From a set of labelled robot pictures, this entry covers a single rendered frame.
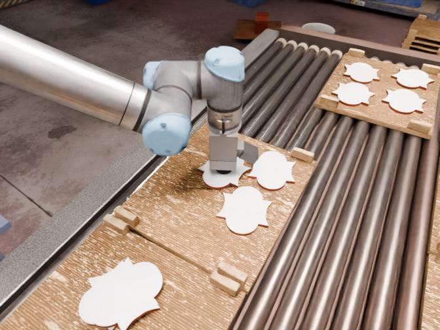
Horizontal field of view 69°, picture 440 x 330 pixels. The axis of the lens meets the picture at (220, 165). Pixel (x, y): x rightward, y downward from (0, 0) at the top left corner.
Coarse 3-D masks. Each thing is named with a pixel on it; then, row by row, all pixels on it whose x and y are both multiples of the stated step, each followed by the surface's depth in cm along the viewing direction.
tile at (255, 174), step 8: (272, 152) 87; (264, 160) 84; (272, 160) 84; (280, 160) 84; (256, 168) 82; (264, 168) 82; (272, 168) 82; (280, 168) 82; (288, 168) 82; (248, 176) 81; (256, 176) 80; (264, 176) 80; (272, 176) 80; (280, 176) 80; (288, 176) 80; (264, 184) 79; (272, 184) 79; (280, 184) 79
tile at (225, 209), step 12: (240, 192) 77; (252, 192) 77; (228, 204) 74; (240, 204) 74; (252, 204) 74; (264, 204) 74; (216, 216) 72; (228, 216) 72; (240, 216) 72; (252, 216) 72; (264, 216) 72; (228, 228) 70; (240, 228) 69; (252, 228) 69
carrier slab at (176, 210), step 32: (192, 160) 86; (288, 160) 86; (160, 192) 78; (192, 192) 78; (224, 192) 78; (288, 192) 78; (160, 224) 71; (192, 224) 71; (224, 224) 71; (192, 256) 66; (224, 256) 66; (256, 256) 66
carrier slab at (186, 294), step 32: (96, 256) 66; (128, 256) 66; (160, 256) 66; (64, 288) 61; (192, 288) 61; (32, 320) 57; (64, 320) 57; (160, 320) 57; (192, 320) 57; (224, 320) 57
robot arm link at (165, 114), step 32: (0, 32) 43; (0, 64) 43; (32, 64) 44; (64, 64) 46; (64, 96) 47; (96, 96) 47; (128, 96) 49; (160, 96) 52; (128, 128) 52; (160, 128) 49
